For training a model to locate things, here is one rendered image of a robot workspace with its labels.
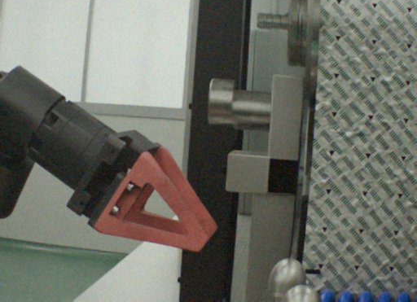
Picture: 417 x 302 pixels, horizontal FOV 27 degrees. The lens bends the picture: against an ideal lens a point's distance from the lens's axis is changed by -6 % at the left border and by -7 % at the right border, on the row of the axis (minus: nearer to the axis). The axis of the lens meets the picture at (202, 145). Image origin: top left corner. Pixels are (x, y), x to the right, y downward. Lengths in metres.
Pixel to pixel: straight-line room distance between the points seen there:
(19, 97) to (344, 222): 0.27
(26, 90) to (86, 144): 0.07
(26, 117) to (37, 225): 5.90
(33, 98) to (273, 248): 0.24
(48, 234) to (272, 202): 5.83
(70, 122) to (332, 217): 0.21
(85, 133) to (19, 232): 5.96
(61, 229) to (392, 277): 5.89
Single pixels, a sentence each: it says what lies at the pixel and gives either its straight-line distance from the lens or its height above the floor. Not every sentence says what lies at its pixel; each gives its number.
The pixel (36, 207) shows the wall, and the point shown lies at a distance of 6.58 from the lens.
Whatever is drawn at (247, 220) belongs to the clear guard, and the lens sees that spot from 1.75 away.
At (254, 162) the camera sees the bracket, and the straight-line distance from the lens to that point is 0.77.
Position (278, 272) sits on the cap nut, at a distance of 0.63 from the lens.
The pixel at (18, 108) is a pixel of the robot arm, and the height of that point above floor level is 1.16.
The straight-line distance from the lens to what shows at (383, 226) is 0.71.
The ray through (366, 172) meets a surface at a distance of 0.70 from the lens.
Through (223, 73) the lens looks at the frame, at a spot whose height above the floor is 1.21.
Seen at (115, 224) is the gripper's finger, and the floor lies 1.09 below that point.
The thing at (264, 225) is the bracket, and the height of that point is 1.08.
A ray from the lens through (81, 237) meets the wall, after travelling 6.52.
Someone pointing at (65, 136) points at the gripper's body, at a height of 1.15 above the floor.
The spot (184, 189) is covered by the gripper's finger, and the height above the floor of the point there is 1.11.
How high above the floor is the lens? 1.18
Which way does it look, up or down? 3 degrees down
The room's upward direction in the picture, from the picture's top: 4 degrees clockwise
